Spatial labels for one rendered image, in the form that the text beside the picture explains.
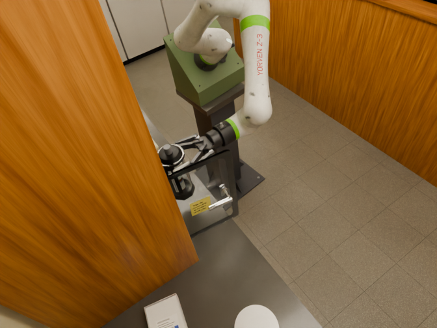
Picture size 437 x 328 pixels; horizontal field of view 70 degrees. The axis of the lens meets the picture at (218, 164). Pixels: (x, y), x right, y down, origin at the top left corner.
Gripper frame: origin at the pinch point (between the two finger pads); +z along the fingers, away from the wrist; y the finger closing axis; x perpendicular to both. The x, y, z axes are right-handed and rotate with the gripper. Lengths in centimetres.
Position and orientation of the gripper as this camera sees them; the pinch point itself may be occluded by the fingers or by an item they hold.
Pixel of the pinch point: (173, 162)
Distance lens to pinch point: 119.2
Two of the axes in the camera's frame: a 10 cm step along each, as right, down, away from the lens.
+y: 5.5, 5.9, -5.9
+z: -8.2, 4.9, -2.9
